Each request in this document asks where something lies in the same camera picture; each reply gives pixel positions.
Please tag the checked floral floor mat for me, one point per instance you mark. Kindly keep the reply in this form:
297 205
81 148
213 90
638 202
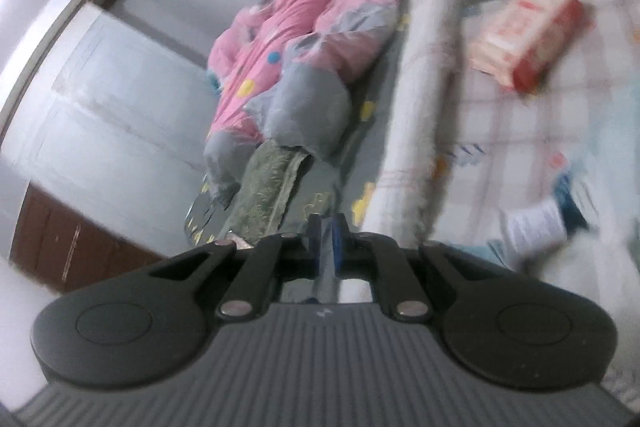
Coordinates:
550 122

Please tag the white wardrobe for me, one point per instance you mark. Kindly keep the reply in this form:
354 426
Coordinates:
100 107

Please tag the pink and grey quilt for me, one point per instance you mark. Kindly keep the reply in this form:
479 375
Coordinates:
300 7

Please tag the green patterned towel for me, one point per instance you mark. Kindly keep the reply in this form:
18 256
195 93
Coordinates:
265 192

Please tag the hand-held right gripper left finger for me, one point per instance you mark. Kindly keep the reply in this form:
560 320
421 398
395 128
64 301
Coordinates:
315 249

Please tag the brown wooden cabinet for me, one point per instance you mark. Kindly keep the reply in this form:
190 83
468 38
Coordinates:
75 242

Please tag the pink wet wipes pack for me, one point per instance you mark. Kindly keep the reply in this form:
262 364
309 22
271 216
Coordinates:
530 32

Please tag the white plastic bag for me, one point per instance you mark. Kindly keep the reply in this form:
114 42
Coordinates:
535 222

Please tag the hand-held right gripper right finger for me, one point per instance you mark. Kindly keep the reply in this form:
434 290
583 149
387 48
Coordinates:
340 249

